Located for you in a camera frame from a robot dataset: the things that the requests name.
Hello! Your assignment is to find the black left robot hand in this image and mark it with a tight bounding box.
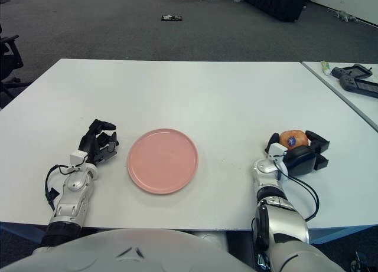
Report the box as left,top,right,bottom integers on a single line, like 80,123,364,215
79,119,119,166

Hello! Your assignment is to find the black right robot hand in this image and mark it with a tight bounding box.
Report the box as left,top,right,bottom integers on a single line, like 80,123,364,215
264,130,331,176

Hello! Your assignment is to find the red yellow apple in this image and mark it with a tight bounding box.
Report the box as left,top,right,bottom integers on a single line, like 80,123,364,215
279,130,310,151

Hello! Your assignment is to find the pink round plate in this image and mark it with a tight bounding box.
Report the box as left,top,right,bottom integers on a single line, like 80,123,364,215
126,128,200,195

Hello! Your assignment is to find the black handheld controller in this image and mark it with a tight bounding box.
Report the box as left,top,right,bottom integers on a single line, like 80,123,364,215
338,76,378,99
330,64,373,80

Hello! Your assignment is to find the grey robot torso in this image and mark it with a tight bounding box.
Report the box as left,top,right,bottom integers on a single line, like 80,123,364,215
0,228,258,272

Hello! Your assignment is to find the dark metal floor object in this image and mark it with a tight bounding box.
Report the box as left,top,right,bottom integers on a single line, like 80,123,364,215
351,251,367,272

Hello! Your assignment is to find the black office chair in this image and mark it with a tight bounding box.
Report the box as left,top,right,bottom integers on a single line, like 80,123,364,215
0,19,32,101

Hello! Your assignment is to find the small grey quadruped robot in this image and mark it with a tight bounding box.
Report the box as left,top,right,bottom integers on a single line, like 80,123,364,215
334,10,360,23

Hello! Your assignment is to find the black curtain partition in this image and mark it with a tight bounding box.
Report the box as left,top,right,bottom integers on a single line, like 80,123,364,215
244,0,317,23

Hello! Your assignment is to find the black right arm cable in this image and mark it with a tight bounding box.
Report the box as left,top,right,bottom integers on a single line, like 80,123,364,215
273,159,320,222

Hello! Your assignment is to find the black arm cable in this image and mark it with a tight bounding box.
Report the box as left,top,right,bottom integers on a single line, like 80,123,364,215
273,159,320,222
44,165,74,211

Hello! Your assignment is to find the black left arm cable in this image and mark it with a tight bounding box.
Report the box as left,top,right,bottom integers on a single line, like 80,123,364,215
44,165,74,211

